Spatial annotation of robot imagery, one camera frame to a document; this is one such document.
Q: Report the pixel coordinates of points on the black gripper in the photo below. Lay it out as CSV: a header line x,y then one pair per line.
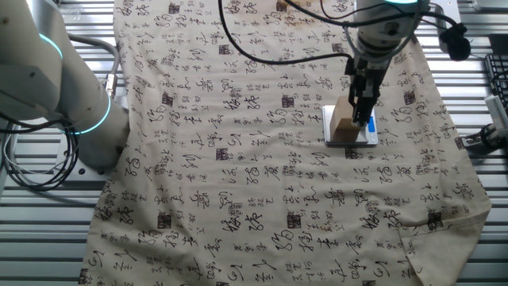
x,y
367,75

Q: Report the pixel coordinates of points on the tan wooden block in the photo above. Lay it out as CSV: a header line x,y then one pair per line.
x,y
341,123

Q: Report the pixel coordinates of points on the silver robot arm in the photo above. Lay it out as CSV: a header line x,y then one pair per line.
x,y
39,59

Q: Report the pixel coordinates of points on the silver digital pocket scale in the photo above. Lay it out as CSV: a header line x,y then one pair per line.
x,y
371,137

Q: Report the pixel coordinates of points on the beige calligraphy print cloth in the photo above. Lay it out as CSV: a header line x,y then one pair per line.
x,y
238,159

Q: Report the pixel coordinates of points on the black computer keyboard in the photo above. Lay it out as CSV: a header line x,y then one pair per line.
x,y
498,75

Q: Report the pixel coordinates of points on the wrist camera on grey bracket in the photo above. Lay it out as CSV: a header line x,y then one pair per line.
x,y
454,41

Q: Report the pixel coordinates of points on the black camera clamp mount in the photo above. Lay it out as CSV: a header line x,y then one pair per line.
x,y
486,137

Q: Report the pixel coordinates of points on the silver exterior camera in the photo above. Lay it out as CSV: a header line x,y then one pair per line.
x,y
496,109

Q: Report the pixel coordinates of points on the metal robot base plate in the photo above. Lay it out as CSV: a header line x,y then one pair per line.
x,y
85,171

